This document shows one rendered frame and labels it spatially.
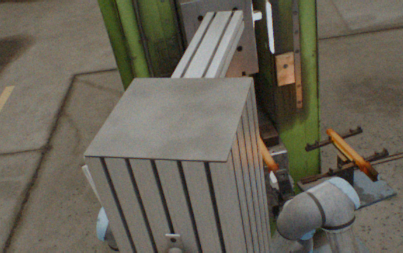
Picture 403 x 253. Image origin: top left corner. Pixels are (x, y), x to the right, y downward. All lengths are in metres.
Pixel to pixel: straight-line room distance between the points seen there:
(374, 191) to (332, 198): 1.11
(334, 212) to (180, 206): 0.79
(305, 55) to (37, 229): 2.36
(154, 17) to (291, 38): 0.67
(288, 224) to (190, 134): 0.78
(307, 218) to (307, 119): 1.26
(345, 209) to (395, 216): 1.93
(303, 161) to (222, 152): 2.12
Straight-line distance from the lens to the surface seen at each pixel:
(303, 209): 1.51
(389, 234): 3.38
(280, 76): 2.48
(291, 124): 2.69
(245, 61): 2.24
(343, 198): 1.56
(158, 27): 2.24
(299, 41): 2.46
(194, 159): 0.77
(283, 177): 1.93
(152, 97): 0.94
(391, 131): 4.17
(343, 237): 1.62
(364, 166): 2.37
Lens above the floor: 2.51
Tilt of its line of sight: 36 degrees down
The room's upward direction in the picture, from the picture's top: 11 degrees counter-clockwise
